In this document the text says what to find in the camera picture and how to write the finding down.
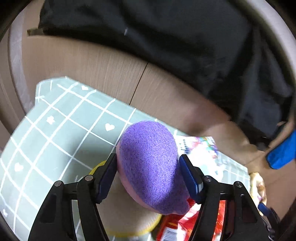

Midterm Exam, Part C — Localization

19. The blue towel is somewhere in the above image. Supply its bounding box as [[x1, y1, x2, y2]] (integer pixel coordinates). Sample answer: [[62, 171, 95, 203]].
[[266, 130, 296, 169]]

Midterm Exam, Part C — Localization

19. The red snack wrapper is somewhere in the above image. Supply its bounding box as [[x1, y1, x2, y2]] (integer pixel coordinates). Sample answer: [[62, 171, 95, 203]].
[[156, 198, 226, 241]]

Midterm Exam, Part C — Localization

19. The green grid mat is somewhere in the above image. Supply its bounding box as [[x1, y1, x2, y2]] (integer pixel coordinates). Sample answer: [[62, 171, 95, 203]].
[[1, 77, 250, 240]]

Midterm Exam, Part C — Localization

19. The trash bin with yellow bag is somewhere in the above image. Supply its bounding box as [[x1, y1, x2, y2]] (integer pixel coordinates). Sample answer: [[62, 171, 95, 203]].
[[250, 172, 267, 206]]

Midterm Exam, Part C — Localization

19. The yellow rimmed bowl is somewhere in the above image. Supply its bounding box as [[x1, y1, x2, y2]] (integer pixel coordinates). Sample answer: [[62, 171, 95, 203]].
[[97, 174, 162, 238]]

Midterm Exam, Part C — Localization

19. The colorful candy packet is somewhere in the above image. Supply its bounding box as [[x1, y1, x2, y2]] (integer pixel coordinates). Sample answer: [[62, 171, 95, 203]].
[[174, 135, 234, 175]]

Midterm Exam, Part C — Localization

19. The purple sponge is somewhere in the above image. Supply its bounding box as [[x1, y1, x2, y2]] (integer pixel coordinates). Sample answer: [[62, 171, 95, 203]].
[[116, 121, 190, 215]]

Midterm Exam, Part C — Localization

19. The black cloth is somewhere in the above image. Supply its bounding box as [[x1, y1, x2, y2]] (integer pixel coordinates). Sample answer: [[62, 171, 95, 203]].
[[38, 1, 295, 145]]

